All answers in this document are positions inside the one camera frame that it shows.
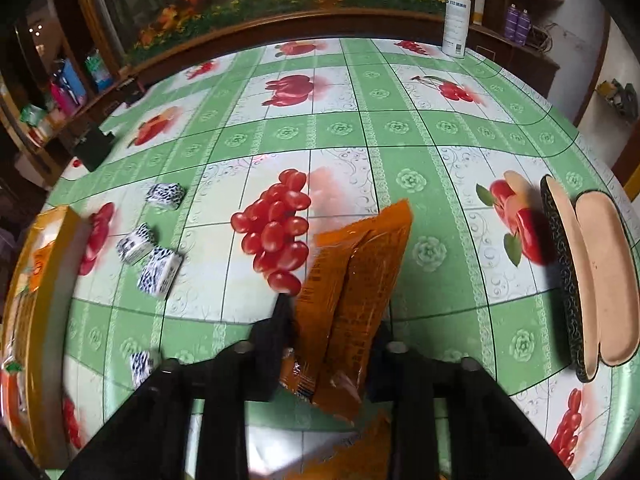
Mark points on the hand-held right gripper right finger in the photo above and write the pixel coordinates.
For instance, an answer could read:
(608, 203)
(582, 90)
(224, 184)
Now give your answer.
(385, 370)

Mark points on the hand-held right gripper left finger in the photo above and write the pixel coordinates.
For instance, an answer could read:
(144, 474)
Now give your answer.
(270, 345)

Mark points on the large orange snack packet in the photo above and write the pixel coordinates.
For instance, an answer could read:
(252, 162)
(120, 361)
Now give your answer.
(350, 280)

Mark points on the yellow box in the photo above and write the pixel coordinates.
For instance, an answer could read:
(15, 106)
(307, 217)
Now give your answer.
(60, 240)

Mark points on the small orange packet red logo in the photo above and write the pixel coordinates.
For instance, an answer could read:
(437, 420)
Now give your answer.
(42, 270)

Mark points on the black white wrapped candy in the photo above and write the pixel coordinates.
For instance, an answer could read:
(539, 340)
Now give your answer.
(142, 364)
(135, 242)
(165, 195)
(160, 270)

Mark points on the open patterned glasses case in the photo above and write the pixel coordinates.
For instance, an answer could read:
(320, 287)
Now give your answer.
(565, 260)

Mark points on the black box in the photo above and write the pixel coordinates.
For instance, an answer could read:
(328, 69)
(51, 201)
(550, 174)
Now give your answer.
(92, 147)

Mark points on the small black object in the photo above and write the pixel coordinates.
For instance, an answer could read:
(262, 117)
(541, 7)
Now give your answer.
(132, 92)

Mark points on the teal packet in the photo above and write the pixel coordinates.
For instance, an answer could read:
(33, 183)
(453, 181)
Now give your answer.
(97, 70)

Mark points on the blue packet on shelf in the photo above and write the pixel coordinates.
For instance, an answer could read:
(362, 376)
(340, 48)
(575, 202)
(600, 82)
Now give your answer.
(70, 82)

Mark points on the wooden shelf cabinet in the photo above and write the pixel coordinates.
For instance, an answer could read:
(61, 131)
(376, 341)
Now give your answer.
(530, 65)

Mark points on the white spray bottle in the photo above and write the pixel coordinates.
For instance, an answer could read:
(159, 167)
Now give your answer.
(457, 15)

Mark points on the purple bottle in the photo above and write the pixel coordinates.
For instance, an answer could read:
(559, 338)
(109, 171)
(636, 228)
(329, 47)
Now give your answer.
(523, 26)
(511, 22)

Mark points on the dark clutter on wall shelf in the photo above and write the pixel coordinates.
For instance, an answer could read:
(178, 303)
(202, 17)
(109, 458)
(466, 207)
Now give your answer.
(620, 97)

